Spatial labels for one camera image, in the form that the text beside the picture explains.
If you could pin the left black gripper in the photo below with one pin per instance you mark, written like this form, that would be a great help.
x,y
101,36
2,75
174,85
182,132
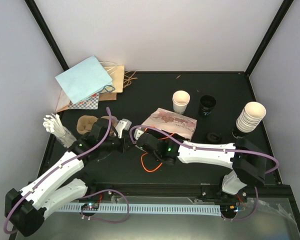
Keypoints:
x,y
125,146

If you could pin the cream bear paper bag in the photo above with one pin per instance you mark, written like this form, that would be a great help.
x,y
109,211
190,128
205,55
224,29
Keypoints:
x,y
170,124

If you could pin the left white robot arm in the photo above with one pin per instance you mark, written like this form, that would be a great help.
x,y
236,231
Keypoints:
x,y
28,208

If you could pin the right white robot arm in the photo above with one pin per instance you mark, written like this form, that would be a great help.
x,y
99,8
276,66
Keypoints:
x,y
246,169

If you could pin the checkered paper bag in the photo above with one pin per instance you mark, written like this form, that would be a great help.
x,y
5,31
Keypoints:
x,y
89,104

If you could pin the white plastic cutlery bunch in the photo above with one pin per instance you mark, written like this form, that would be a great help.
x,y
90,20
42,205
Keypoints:
x,y
53,125

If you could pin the light blue paper bag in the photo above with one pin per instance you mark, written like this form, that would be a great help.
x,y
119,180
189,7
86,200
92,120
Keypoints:
x,y
84,79

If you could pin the brown kraft paper bag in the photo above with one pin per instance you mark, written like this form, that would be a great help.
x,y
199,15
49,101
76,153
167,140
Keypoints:
x,y
109,93

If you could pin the stack of white cups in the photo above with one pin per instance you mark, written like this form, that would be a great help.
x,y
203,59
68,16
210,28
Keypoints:
x,y
250,117

